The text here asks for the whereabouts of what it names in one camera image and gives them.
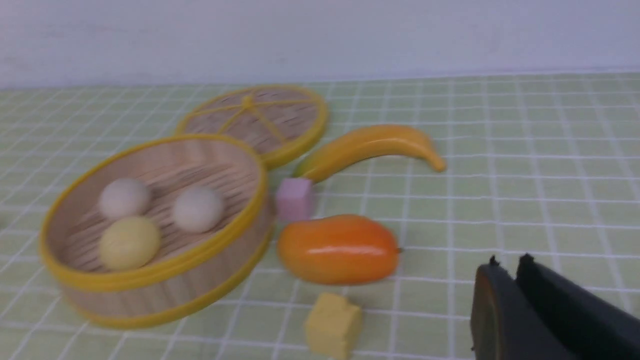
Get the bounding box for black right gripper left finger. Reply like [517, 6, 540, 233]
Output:
[470, 255, 576, 360]

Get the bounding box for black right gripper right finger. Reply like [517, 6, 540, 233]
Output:
[515, 253, 640, 360]

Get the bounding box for white bun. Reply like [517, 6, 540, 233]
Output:
[171, 186, 226, 234]

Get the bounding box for yellow bun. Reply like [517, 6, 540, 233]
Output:
[98, 216, 162, 271]

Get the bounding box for pale beige bun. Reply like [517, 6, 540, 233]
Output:
[98, 178, 153, 220]

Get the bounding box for bamboo steamer lid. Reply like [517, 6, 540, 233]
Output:
[175, 84, 330, 169]

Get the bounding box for bamboo steamer tray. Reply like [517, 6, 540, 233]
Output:
[39, 134, 275, 330]

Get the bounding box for green checkered tablecloth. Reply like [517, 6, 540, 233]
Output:
[0, 73, 640, 360]

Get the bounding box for yellow foam cube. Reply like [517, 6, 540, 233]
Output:
[304, 292, 363, 360]

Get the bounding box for orange toy mango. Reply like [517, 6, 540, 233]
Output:
[276, 214, 401, 286]

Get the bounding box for pink foam cube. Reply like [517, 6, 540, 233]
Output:
[275, 177, 314, 223]

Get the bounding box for yellow toy banana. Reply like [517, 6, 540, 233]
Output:
[291, 124, 447, 183]

